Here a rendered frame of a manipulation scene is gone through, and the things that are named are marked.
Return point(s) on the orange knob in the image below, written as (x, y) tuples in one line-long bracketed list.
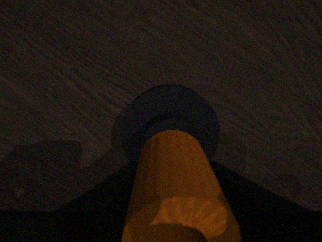
[(176, 196)]

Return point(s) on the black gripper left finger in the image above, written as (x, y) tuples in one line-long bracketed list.
[(97, 216)]

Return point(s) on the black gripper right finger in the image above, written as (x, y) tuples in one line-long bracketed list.
[(264, 216)]

